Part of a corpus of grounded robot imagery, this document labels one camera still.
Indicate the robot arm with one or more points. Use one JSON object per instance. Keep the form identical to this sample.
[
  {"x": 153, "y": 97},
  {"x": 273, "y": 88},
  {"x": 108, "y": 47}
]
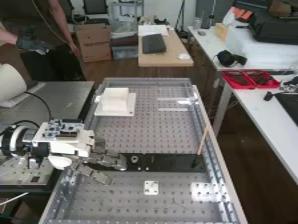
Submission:
[{"x": 22, "y": 140}]

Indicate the white desk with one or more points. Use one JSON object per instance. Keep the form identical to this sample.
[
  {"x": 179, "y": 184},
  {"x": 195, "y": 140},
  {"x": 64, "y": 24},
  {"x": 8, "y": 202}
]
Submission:
[
  {"x": 261, "y": 55},
  {"x": 266, "y": 120}
]

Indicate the white mouse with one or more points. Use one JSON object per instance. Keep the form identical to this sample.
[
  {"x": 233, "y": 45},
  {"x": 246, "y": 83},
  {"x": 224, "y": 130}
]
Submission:
[{"x": 184, "y": 56}]

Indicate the small metal nut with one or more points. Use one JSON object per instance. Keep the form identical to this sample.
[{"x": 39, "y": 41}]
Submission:
[{"x": 133, "y": 159}]

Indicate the small white box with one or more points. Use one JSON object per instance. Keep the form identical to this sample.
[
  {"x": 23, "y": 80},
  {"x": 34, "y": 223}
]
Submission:
[{"x": 115, "y": 100}]

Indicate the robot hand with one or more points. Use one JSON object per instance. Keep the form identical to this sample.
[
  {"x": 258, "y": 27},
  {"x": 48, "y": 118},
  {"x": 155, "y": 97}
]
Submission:
[{"x": 67, "y": 143}]

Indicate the cardboard box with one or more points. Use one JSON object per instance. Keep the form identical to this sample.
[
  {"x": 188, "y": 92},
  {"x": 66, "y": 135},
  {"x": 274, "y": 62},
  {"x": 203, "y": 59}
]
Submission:
[{"x": 93, "y": 43}]

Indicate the person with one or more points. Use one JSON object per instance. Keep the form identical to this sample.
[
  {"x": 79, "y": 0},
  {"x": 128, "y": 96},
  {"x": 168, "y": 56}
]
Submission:
[{"x": 54, "y": 56}]

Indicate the clear box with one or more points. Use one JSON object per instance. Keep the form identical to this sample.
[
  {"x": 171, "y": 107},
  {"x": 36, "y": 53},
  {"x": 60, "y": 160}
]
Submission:
[{"x": 208, "y": 133}]

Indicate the thin stick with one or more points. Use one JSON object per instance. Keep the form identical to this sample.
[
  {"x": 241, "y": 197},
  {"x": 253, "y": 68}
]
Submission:
[{"x": 204, "y": 135}]

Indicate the small white square bracket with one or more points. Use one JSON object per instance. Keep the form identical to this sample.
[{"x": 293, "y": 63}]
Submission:
[{"x": 151, "y": 187}]

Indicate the black plate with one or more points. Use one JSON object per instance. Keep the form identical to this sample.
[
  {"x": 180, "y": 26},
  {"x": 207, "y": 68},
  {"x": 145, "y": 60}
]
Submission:
[{"x": 168, "y": 162}]

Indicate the red tray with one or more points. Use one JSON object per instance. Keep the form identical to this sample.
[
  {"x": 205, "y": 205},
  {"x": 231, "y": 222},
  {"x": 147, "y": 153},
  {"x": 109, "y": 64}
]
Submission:
[
  {"x": 264, "y": 79},
  {"x": 239, "y": 80}
]

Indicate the black case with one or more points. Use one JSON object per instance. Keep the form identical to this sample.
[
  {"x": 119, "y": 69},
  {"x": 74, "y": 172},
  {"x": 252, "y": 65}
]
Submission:
[{"x": 277, "y": 28}]

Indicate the black headphones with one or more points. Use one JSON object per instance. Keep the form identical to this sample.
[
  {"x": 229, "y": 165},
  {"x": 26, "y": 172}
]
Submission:
[{"x": 231, "y": 58}]

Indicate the wooden desk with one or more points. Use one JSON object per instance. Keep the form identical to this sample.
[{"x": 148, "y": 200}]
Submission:
[{"x": 167, "y": 58}]

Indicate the small black device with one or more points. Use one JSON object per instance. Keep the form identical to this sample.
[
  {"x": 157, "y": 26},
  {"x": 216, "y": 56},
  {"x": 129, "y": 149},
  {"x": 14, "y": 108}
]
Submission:
[{"x": 269, "y": 96}]

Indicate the clear plastic bin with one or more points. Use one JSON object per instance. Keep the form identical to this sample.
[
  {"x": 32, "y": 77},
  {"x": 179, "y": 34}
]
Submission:
[{"x": 125, "y": 52}]

